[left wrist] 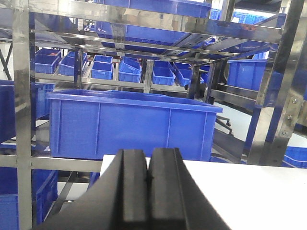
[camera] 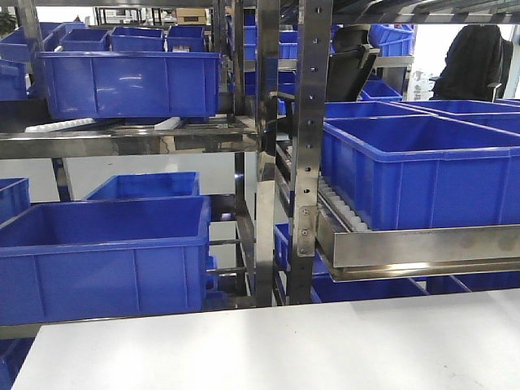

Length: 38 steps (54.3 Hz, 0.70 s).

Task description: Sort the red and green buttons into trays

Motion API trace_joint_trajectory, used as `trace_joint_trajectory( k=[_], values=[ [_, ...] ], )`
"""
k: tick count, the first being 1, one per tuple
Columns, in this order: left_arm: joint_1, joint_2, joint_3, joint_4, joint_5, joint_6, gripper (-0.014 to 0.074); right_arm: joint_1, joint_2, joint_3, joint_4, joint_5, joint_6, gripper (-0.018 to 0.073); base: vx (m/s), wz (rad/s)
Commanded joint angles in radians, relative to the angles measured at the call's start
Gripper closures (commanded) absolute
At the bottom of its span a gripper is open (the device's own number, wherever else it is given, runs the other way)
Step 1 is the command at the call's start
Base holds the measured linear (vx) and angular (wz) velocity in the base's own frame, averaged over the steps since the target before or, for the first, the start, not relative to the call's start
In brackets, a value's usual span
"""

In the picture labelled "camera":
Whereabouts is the cardboard box background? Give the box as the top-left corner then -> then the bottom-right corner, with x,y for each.
175,7 -> 207,25

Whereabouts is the stainless steel rack left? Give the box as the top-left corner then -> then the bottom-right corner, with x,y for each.
1,26 -> 258,340

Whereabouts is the black jacket on chair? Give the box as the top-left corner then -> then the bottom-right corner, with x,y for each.
432,24 -> 514,102

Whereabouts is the blue bin under right shelf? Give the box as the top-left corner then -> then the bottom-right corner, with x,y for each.
310,274 -> 428,304

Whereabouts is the large blue bin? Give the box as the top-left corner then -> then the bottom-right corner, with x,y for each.
1,196 -> 211,326
39,51 -> 221,119

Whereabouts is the small blue bin back middle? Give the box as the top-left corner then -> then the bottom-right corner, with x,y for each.
110,26 -> 164,52

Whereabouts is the large blue bin lower left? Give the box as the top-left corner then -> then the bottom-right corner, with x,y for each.
1,196 -> 211,326

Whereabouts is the blue bin right rear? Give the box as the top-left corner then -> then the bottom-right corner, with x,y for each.
324,102 -> 429,119

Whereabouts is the black office chair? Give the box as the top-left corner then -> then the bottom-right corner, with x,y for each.
269,24 -> 381,135

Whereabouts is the large blue bin right shelf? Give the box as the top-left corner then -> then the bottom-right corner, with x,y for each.
321,115 -> 519,231

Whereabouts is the small blue bin back row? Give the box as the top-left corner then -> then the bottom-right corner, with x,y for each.
60,28 -> 109,51

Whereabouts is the large blue bin upper left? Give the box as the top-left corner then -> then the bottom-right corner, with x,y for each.
39,51 -> 221,119

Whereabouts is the small blue bin back right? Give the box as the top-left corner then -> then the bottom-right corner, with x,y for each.
167,25 -> 206,52

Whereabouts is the white roller track strip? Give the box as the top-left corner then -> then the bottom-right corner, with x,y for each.
24,117 -> 182,133

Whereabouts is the blue bin behind lower left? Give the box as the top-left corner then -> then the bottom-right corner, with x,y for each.
84,171 -> 200,201

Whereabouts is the blue bin far left edge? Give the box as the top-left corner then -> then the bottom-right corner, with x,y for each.
0,178 -> 31,223

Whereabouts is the perforated steel rack right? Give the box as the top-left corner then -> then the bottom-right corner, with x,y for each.
272,1 -> 519,305

